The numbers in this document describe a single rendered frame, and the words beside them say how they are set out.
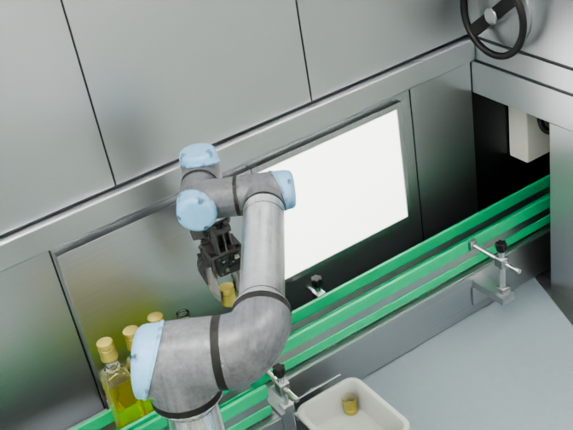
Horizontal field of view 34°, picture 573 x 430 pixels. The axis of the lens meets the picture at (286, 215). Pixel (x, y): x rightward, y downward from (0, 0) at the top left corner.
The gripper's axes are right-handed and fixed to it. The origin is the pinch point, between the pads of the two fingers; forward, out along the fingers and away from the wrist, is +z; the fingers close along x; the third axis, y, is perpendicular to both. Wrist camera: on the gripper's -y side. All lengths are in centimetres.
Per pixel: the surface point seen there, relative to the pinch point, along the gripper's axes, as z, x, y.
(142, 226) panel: -15.1, -11.7, -11.9
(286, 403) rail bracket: 23.8, 3.3, 14.0
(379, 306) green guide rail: 23.5, 36.5, -2.3
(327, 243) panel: 11.7, 32.3, -18.0
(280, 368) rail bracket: 14.0, 3.7, 13.9
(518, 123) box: 4, 95, -25
